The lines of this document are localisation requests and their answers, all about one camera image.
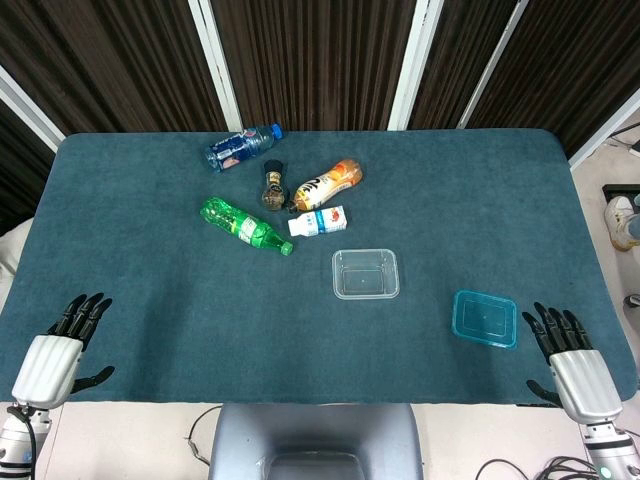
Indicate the teal container lid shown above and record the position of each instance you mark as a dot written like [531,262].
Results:
[484,319]

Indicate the white sneaker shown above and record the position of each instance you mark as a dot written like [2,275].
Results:
[617,220]

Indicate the teal velvet table cloth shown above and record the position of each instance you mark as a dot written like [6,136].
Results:
[200,325]

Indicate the black tablet device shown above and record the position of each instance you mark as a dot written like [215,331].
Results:
[622,189]

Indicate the green soda bottle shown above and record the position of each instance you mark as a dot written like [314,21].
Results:
[240,225]

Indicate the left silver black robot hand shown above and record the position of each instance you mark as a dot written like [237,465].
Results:
[47,370]

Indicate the white rounded object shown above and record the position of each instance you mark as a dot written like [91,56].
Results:
[12,247]

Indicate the white milk bottle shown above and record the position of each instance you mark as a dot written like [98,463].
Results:
[320,221]

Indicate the small glass pepper grinder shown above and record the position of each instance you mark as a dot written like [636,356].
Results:
[273,192]

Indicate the black shoe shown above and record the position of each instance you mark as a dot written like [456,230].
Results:
[634,300]

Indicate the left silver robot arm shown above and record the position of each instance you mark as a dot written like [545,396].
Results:
[15,442]

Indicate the blue label water bottle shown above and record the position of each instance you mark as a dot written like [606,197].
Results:
[235,147]

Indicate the orange drink bottle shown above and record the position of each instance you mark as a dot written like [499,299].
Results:
[325,185]

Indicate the grey robot torso base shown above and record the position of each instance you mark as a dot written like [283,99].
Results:
[315,430]

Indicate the clear plastic container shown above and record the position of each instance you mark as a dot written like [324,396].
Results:
[365,275]

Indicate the white partition post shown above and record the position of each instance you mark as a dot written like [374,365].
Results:
[215,65]
[30,112]
[492,65]
[415,65]
[607,130]

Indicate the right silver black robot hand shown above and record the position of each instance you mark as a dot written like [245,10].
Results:
[582,382]

